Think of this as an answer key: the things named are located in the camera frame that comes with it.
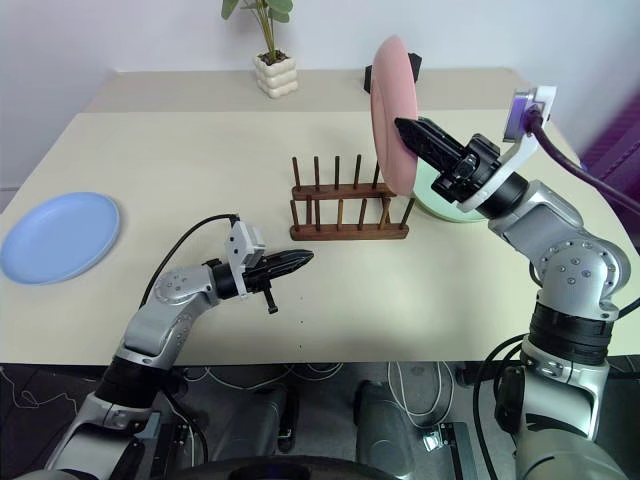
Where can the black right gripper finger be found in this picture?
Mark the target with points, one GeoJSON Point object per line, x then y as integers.
{"type": "Point", "coordinates": [425, 145]}
{"type": "Point", "coordinates": [445, 136]}

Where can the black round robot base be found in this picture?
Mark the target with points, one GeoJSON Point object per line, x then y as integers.
{"type": "Point", "coordinates": [280, 469]}

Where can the purple chair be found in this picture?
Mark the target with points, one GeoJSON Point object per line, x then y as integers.
{"type": "Point", "coordinates": [617, 145]}

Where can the blue plate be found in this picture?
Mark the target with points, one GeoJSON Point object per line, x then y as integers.
{"type": "Point", "coordinates": [60, 235]}

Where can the wooden dish rack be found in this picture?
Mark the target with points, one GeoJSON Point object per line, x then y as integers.
{"type": "Point", "coordinates": [350, 232]}

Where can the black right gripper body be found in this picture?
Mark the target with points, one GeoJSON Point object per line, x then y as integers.
{"type": "Point", "coordinates": [472, 172]}

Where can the dark rounded robot foot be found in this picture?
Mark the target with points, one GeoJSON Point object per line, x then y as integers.
{"type": "Point", "coordinates": [382, 425]}
{"type": "Point", "coordinates": [265, 420]}

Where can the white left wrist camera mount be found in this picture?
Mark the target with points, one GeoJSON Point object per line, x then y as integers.
{"type": "Point", "coordinates": [240, 245]}

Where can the green leafy plant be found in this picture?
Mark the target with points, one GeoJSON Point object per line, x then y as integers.
{"type": "Point", "coordinates": [267, 15]}

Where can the pink plate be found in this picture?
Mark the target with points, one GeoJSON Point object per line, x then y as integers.
{"type": "Point", "coordinates": [387, 95]}

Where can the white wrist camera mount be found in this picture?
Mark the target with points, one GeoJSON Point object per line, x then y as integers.
{"type": "Point", "coordinates": [520, 155]}
{"type": "Point", "coordinates": [240, 245]}

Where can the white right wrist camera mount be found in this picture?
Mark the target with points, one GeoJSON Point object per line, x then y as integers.
{"type": "Point", "coordinates": [520, 155]}

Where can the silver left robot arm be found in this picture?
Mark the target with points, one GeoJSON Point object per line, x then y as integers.
{"type": "Point", "coordinates": [165, 295]}

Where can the green plate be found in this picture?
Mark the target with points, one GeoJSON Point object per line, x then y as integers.
{"type": "Point", "coordinates": [431, 201]}

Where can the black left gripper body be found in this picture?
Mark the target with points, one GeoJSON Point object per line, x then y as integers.
{"type": "Point", "coordinates": [256, 282]}

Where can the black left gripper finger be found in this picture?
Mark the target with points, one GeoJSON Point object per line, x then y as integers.
{"type": "Point", "coordinates": [292, 256]}
{"type": "Point", "coordinates": [285, 271]}

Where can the black stand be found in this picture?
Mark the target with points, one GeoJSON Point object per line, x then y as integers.
{"type": "Point", "coordinates": [367, 80]}

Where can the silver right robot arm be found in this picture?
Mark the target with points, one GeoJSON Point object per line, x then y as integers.
{"type": "Point", "coordinates": [575, 260]}

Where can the white bubble plant pot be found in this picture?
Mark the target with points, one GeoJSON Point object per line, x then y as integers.
{"type": "Point", "coordinates": [275, 80]}

